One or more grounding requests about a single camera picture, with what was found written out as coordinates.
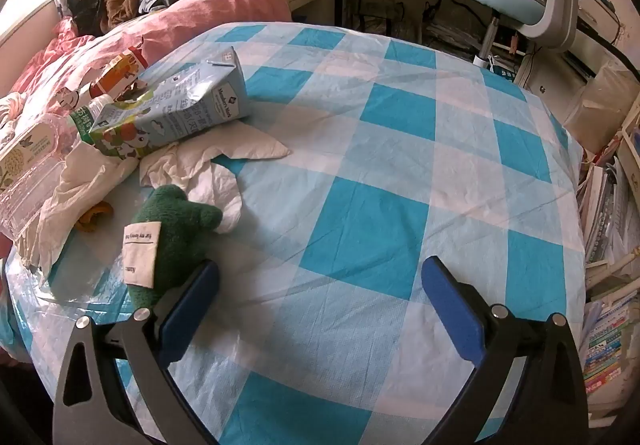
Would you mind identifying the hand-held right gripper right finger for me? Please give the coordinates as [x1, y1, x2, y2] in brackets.
[421, 256, 591, 445]

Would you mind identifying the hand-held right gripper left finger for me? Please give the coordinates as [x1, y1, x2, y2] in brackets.
[52, 261, 221, 445]

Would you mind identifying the green plush toy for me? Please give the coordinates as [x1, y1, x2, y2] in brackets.
[122, 185, 224, 310]

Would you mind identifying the orange snack wrapper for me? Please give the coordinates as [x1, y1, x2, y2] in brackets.
[75, 202, 115, 232]

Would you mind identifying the blue checked tablecloth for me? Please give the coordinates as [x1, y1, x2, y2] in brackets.
[10, 22, 586, 445]

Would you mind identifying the stack of books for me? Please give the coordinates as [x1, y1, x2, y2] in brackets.
[575, 160, 640, 401]

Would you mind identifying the green white milk carton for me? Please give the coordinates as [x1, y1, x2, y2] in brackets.
[89, 46, 252, 160]

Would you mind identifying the clear plastic bottle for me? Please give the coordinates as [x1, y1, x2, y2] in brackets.
[0, 94, 118, 242]

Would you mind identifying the white bookshelf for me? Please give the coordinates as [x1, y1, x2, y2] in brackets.
[585, 97, 640, 296]

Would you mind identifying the torn orange white carton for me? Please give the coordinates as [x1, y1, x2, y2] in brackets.
[89, 49, 148, 100]

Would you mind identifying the beige paper bag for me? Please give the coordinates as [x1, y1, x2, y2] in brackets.
[562, 60, 640, 156]

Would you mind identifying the pink blanket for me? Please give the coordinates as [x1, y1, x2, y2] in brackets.
[0, 0, 293, 368]

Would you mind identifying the brown fuzzy cloth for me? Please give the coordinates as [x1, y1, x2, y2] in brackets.
[102, 0, 141, 26]

